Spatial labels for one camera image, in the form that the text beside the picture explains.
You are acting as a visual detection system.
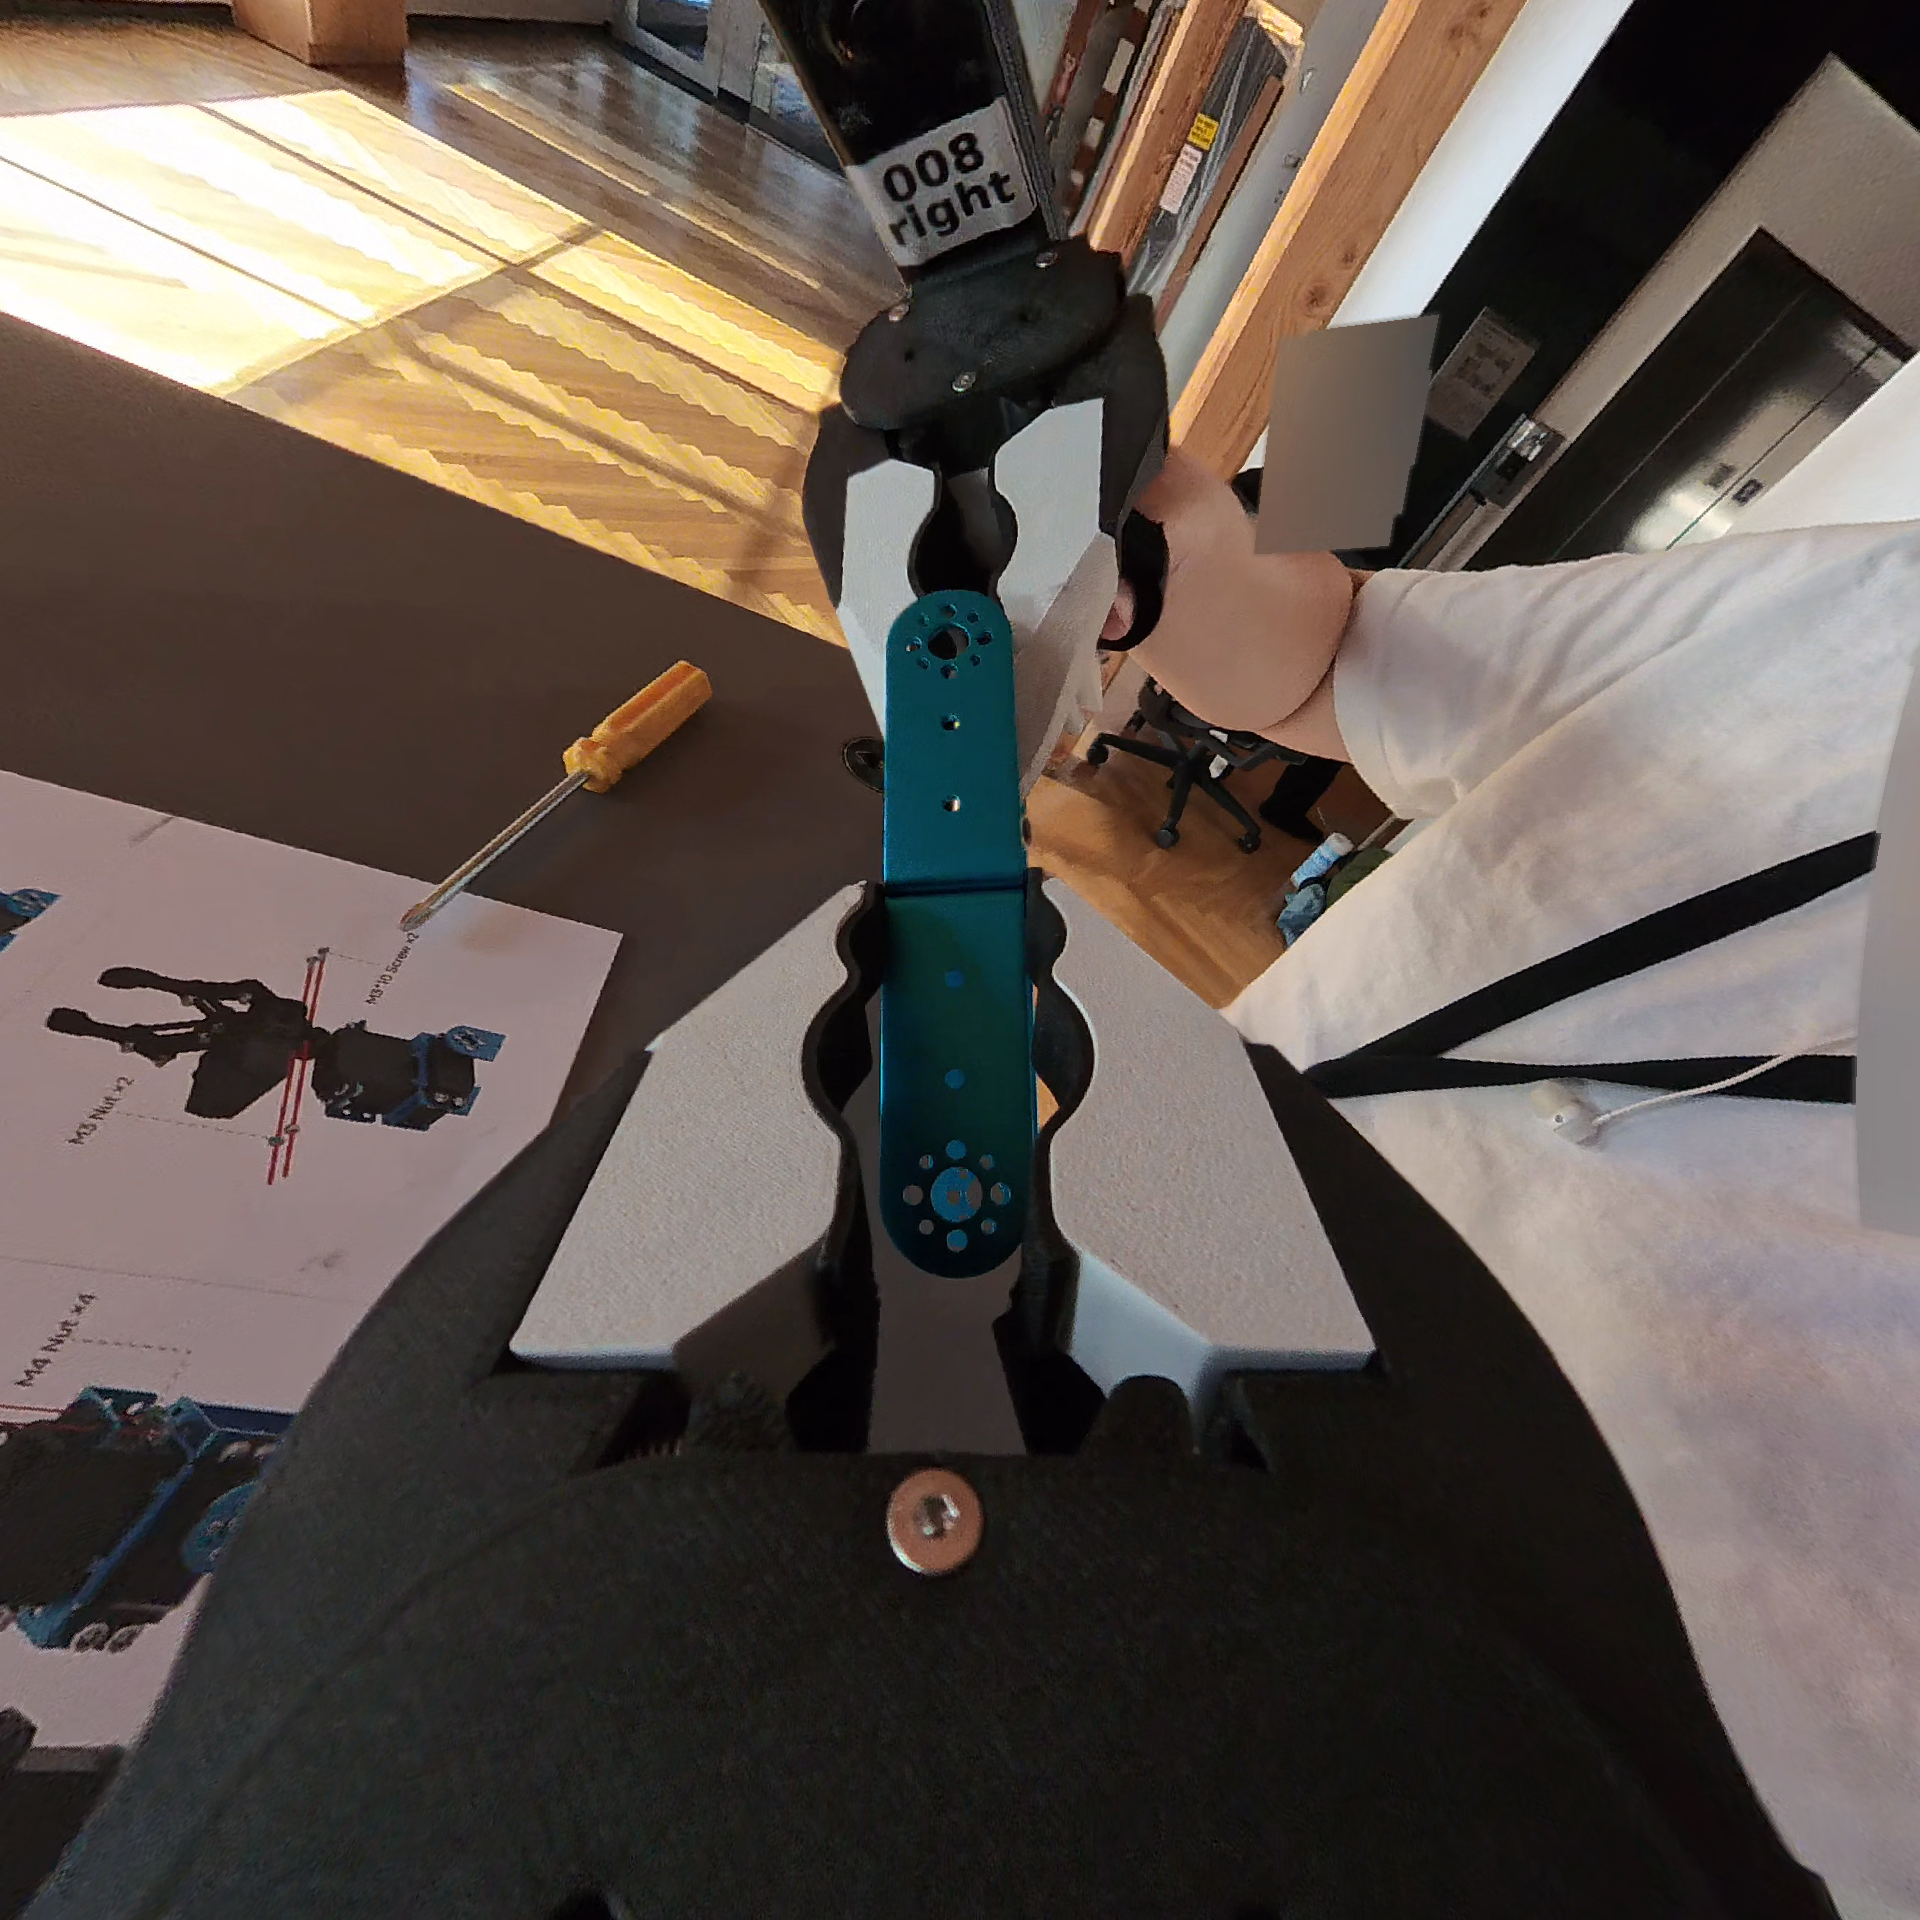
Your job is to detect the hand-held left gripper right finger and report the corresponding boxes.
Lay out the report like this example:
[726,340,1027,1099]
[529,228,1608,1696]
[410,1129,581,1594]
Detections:
[1027,877,1386,1390]

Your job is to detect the yellow-handled screwdriver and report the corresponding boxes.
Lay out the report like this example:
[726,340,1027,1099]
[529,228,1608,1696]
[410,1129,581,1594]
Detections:
[403,660,714,932]

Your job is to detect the wooden pillar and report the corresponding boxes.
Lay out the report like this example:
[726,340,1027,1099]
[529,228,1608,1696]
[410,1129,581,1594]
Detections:
[1163,0,1519,475]

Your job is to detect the black shoulder strap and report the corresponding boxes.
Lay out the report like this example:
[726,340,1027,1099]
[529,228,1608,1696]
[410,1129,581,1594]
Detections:
[1302,832,1881,1105]

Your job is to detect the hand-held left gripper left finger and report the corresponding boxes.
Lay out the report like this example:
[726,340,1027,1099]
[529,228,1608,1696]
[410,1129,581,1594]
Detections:
[507,883,888,1375]

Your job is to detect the cardboard box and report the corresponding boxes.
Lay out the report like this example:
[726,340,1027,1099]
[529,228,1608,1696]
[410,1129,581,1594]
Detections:
[233,0,414,71]

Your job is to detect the printed instruction sheet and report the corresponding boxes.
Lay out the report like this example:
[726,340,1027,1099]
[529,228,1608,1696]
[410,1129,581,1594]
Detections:
[0,769,624,1758]

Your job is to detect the dark elevator door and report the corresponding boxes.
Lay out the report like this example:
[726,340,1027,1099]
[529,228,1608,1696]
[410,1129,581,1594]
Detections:
[1567,232,1914,564]

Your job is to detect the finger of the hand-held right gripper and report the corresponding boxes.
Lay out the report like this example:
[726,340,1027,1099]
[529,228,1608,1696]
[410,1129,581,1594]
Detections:
[992,392,1124,790]
[836,454,945,722]

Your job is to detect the blue bag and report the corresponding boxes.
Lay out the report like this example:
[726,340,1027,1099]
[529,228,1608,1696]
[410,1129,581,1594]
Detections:
[1278,832,1404,948]

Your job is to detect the blue metal bracket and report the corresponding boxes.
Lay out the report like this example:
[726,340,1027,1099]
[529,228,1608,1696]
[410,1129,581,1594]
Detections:
[875,589,1045,1288]

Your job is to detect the person's right hand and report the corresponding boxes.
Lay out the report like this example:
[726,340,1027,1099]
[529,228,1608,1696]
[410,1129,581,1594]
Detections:
[1107,446,1361,761]

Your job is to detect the white earphone cable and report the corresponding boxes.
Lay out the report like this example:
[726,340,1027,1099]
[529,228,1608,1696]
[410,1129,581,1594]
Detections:
[1530,1035,1863,1150]

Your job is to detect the black office chair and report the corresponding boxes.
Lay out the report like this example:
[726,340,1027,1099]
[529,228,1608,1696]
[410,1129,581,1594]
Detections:
[1083,679,1310,860]

